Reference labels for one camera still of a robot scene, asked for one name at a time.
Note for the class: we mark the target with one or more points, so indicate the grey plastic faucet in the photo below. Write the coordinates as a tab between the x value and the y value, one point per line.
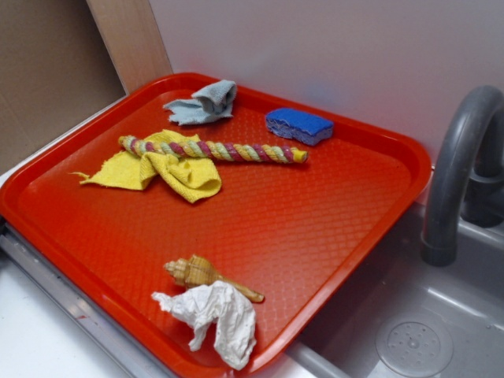
467	182

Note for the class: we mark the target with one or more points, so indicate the wooden board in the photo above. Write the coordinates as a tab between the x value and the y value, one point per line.
133	40

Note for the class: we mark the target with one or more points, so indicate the light blue cloth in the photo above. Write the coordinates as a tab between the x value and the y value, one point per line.
209	104

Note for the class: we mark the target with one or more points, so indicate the tan spiral sea shell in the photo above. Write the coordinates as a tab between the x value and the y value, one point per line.
197	271

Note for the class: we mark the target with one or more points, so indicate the round sink drain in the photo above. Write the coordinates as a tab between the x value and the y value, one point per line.
414	345

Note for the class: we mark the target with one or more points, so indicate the yellow cloth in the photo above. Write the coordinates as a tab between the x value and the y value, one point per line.
142	160

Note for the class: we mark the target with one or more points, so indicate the multicolour twisted rope toy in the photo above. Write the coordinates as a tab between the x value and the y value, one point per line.
231	152

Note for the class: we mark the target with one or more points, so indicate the grey plastic sink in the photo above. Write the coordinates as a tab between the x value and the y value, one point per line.
466	296

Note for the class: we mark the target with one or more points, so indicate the red plastic tray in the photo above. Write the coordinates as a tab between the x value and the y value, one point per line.
291	232

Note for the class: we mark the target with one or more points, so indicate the crumpled white paper towel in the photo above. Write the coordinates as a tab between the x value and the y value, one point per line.
224	306

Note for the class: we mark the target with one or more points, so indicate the blue sponge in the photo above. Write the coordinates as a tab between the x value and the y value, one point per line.
301	126

